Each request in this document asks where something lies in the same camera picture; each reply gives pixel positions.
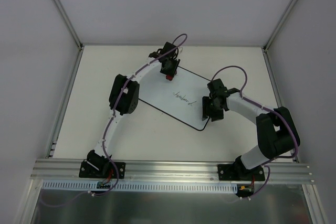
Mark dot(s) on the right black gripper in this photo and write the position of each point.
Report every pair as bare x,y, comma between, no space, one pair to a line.
212,112

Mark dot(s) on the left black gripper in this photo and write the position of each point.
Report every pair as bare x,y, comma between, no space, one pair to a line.
168,70

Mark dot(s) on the red whiteboard eraser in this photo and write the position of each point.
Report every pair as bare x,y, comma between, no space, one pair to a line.
169,78

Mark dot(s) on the white whiteboard black frame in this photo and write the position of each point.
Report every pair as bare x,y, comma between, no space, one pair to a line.
180,98

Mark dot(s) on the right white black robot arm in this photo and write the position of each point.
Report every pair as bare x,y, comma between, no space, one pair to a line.
276,132

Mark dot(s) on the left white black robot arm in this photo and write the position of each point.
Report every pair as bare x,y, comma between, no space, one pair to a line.
124,98

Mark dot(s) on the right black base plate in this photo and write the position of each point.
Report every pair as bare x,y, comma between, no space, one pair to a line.
231,172

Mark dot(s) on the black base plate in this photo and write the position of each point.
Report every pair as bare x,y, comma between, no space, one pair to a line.
101,170
231,172

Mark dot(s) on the right aluminium frame post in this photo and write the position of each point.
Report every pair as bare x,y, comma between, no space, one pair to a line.
283,18

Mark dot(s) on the aluminium frame post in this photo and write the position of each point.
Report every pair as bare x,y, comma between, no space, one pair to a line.
283,18
64,16

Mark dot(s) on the left aluminium frame post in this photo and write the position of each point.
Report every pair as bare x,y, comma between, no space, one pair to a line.
64,16

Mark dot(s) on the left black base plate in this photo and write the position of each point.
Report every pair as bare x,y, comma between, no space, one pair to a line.
101,170

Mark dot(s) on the aluminium mounting rail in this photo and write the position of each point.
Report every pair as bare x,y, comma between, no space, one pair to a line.
161,171

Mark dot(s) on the white slotted cable duct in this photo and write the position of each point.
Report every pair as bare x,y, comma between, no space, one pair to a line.
222,188

